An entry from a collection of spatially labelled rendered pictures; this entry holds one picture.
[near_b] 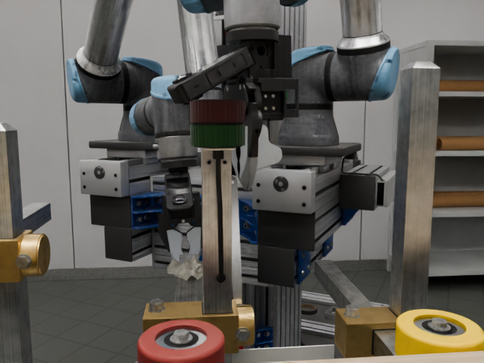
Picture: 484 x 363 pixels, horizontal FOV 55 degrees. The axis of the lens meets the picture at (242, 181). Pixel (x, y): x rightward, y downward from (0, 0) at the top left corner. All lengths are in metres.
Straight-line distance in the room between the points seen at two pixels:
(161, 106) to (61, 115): 2.44
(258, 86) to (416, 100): 0.20
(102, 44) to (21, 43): 2.17
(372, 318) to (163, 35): 2.75
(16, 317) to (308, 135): 0.73
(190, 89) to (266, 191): 0.48
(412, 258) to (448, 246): 3.12
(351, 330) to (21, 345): 0.40
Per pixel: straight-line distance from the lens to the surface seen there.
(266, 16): 0.63
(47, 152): 3.31
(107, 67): 1.27
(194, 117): 0.49
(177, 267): 0.76
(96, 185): 1.27
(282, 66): 0.66
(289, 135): 1.12
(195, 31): 1.04
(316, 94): 1.12
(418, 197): 0.61
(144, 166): 1.29
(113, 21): 1.19
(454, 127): 3.62
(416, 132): 0.60
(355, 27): 1.07
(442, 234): 3.70
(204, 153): 0.54
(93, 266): 3.39
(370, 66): 1.07
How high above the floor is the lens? 1.11
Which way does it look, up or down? 8 degrees down
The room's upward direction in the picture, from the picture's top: straight up
